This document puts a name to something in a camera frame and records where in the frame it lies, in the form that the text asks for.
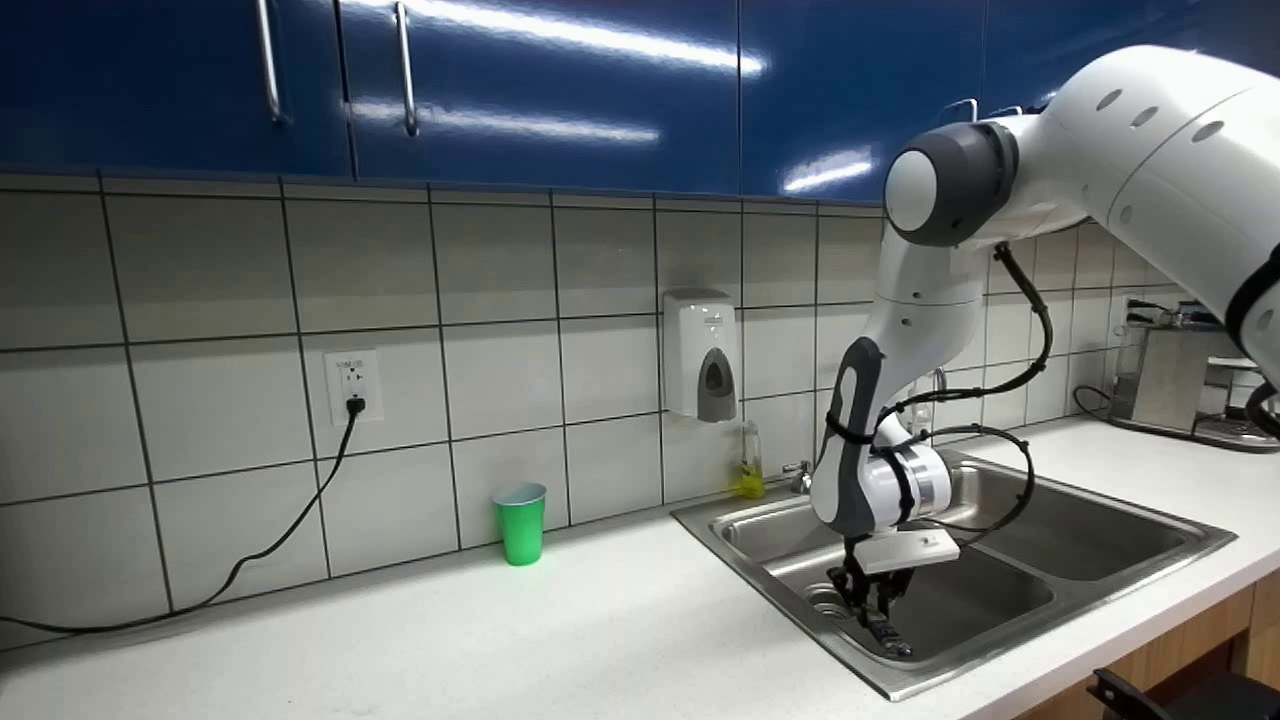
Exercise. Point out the chrome gooseneck faucet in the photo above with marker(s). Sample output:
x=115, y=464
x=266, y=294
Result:
x=797, y=477

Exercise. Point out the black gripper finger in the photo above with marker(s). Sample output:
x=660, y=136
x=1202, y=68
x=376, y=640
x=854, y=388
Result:
x=880, y=623
x=857, y=611

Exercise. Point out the left silver cabinet handle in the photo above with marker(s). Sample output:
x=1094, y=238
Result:
x=272, y=98

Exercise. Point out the blue upper cabinets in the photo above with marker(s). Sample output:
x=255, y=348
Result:
x=679, y=98

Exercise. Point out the silver cabinet handle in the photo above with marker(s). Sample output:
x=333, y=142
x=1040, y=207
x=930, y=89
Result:
x=272, y=98
x=405, y=68

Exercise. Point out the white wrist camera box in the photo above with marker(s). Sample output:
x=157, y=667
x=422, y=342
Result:
x=907, y=549

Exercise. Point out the yellow dish soap bottle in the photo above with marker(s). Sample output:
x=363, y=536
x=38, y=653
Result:
x=744, y=472

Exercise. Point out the black chair part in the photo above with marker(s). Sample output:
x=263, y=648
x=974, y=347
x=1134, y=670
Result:
x=1175, y=684

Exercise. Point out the white wall soap dispenser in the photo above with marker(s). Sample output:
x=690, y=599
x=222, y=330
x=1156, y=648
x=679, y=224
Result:
x=700, y=357

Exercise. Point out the silver coffee machine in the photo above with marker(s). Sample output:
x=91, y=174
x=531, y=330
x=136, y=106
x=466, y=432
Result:
x=1186, y=378

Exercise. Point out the right silver cabinet handle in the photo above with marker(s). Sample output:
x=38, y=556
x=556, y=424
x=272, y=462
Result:
x=405, y=68

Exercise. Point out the white wall power outlet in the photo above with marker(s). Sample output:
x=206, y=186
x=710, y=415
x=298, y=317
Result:
x=353, y=378

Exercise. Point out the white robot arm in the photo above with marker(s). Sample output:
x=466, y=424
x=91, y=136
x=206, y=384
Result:
x=1167, y=151

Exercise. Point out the stainless double sink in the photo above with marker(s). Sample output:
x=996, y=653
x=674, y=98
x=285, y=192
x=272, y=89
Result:
x=1061, y=556

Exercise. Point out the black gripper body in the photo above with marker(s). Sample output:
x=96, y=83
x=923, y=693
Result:
x=867, y=591

